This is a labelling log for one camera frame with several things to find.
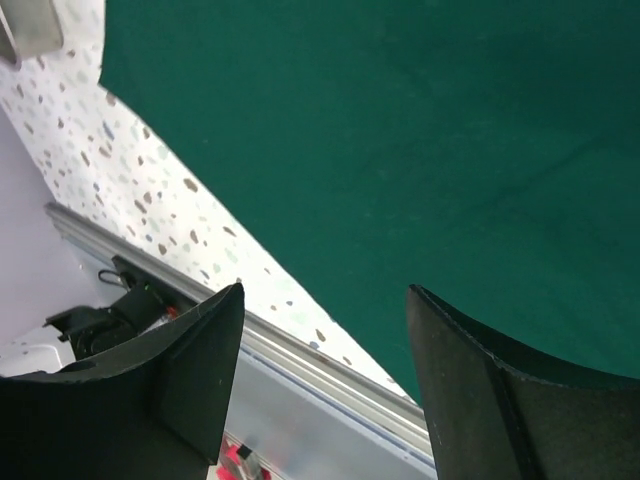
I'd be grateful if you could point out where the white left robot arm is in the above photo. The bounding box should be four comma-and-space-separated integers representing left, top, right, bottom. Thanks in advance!
1, 306, 177, 377

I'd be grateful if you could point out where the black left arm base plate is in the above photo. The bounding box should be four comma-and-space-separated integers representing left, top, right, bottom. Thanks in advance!
97, 255, 196, 320

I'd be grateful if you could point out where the aluminium rail frame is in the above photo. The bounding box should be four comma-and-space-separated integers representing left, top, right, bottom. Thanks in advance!
44, 202, 436, 480

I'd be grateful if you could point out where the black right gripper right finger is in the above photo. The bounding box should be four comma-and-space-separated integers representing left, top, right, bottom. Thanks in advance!
407, 285, 639, 479

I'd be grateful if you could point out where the stainless steel instrument tray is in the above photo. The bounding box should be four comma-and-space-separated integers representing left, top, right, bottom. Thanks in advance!
0, 0, 64, 71

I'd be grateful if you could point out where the green surgical drape cloth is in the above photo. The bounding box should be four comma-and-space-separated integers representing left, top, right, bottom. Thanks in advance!
101, 1, 639, 395

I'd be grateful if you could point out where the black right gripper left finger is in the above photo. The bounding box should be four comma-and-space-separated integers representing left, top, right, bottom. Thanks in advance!
1, 283, 245, 479

